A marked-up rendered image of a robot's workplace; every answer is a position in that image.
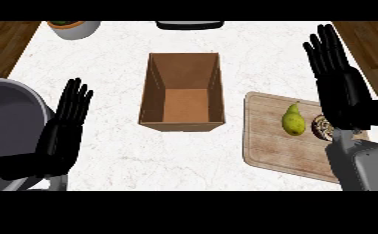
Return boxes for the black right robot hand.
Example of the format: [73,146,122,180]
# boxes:
[302,23,378,132]

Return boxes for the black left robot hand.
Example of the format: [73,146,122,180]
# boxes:
[0,77,95,182]

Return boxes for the chocolate cupcake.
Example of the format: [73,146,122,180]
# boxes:
[311,113,337,142]

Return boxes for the pale wooden cutting board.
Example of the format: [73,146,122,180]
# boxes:
[243,91,371,184]

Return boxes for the brown cardboard box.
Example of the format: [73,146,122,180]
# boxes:
[138,52,228,133]

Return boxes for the yellow-green pear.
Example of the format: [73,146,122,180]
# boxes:
[281,101,308,137]

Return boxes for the grey plant pot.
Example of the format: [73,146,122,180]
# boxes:
[46,20,102,41]

